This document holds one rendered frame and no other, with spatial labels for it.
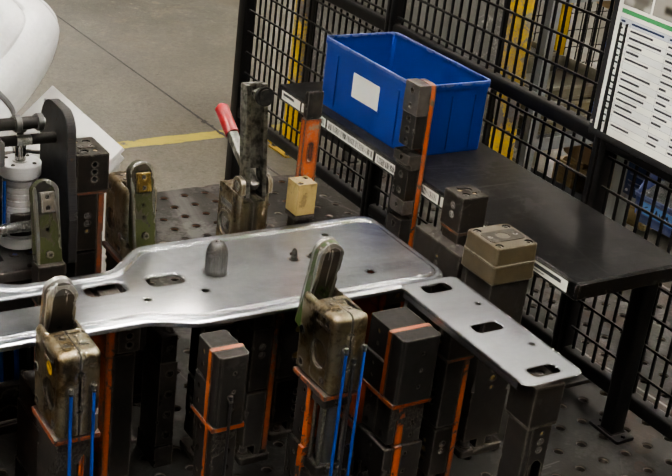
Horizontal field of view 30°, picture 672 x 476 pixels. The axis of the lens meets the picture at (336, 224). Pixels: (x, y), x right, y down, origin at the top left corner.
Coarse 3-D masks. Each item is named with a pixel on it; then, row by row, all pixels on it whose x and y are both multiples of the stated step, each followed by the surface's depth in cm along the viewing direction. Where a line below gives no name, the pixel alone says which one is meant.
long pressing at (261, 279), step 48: (192, 240) 183; (240, 240) 186; (288, 240) 188; (336, 240) 190; (384, 240) 192; (0, 288) 164; (144, 288) 169; (192, 288) 171; (240, 288) 172; (288, 288) 174; (384, 288) 178; (0, 336) 153
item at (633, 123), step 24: (624, 0) 195; (648, 0) 190; (624, 24) 195; (648, 24) 191; (624, 48) 196; (648, 48) 192; (600, 72) 201; (624, 72) 196; (648, 72) 192; (600, 96) 202; (624, 96) 197; (648, 96) 193; (624, 120) 198; (648, 120) 193; (624, 144) 198; (648, 144) 194
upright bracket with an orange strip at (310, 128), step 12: (312, 96) 191; (312, 108) 192; (312, 120) 192; (300, 132) 194; (312, 132) 193; (300, 144) 194; (312, 144) 195; (300, 156) 195; (312, 156) 195; (300, 168) 195; (312, 168) 196
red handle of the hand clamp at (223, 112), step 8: (224, 104) 196; (216, 112) 196; (224, 112) 195; (224, 120) 194; (232, 120) 194; (224, 128) 194; (232, 128) 194; (232, 136) 193; (232, 144) 193; (256, 176) 191; (256, 184) 190
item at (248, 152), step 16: (256, 96) 183; (272, 96) 184; (240, 112) 187; (256, 112) 187; (240, 128) 188; (256, 128) 188; (240, 144) 188; (256, 144) 189; (240, 160) 189; (256, 160) 190; (256, 192) 192
